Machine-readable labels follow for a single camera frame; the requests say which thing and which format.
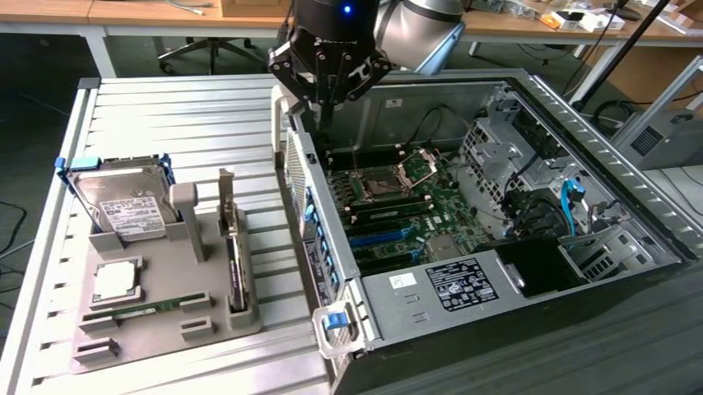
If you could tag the metal socket cover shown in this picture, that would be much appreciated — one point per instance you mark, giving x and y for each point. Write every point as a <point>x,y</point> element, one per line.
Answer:
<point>421,166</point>

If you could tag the silver hard disk drive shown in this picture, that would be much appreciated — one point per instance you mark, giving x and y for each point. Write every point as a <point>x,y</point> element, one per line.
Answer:
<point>126,205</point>

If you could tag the open black PC case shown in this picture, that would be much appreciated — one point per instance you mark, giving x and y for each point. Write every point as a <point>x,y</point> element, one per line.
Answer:
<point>605,329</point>

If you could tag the blue case latch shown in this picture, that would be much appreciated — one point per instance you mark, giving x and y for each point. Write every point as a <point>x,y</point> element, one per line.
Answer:
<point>334,322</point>

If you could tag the green RAM stick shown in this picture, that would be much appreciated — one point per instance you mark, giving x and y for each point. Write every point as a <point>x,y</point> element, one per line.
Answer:
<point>149,308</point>

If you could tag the grey plastic parts rack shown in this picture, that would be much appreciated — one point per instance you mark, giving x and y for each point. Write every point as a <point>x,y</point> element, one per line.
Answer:
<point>165,288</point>

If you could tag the green motherboard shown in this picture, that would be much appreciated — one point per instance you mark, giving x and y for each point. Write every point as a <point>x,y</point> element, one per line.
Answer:
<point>445,205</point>

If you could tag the thin metal locking lever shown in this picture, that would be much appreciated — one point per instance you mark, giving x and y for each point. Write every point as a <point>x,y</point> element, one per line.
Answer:
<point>357,160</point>

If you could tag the silver CPU chip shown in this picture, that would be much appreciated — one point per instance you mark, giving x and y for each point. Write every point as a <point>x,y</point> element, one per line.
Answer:
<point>115,280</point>

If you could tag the black expansion slot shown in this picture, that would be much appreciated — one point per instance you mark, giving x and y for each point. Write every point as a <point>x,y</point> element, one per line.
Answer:
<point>390,266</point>
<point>385,256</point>

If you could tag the graphics card with black cooler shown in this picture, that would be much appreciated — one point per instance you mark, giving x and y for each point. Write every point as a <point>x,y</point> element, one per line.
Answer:
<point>237,271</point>

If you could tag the black tripod pole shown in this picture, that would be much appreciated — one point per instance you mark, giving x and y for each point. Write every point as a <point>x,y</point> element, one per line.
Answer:
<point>626,45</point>

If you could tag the brown cardboard box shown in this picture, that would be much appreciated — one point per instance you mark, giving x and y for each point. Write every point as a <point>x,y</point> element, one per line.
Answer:
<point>253,8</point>

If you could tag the black monitor foot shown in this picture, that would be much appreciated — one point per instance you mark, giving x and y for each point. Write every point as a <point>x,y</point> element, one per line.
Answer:
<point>624,10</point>

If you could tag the hard drive with blue caddy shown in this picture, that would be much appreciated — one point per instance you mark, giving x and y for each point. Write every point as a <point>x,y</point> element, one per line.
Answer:
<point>83,162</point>

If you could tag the perforated metal drive cage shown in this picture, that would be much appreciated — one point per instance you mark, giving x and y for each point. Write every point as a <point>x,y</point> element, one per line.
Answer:
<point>489,152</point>

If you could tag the silver chipset heatsink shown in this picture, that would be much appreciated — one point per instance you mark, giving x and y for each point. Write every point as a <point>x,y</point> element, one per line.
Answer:
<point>446,247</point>

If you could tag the black office chair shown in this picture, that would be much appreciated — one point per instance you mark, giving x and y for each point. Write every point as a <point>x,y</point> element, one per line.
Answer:
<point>211,45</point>

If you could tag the black installed RAM stick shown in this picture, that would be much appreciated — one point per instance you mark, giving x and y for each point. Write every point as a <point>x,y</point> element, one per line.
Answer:
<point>393,212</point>

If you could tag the grey metal disk bay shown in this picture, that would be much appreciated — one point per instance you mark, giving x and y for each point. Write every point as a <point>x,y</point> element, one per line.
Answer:
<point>605,255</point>

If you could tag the wooden desk white frame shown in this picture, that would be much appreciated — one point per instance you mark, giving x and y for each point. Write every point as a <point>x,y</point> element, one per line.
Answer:
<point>45,12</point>
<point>654,36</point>

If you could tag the blue expansion slot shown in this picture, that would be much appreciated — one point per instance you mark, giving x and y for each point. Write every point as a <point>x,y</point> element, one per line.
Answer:
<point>380,238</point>

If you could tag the aluminium profile post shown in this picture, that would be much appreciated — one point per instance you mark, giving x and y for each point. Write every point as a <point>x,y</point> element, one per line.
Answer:
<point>673,88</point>

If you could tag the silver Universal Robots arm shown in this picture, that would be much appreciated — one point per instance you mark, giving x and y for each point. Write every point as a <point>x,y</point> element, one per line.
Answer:
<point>418,33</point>

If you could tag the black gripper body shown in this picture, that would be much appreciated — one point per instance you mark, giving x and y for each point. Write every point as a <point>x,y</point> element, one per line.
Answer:
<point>336,24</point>

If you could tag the grey power supply unit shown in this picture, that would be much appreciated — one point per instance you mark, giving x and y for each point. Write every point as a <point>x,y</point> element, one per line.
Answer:
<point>406,304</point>

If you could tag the white box black top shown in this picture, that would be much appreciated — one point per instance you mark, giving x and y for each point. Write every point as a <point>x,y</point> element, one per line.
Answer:
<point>566,20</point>

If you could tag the black plastic shroud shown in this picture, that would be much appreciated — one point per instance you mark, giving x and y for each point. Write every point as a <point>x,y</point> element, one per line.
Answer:
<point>533,263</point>

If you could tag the grey machine housing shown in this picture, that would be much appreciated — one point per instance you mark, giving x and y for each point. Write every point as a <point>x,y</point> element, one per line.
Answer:
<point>676,140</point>

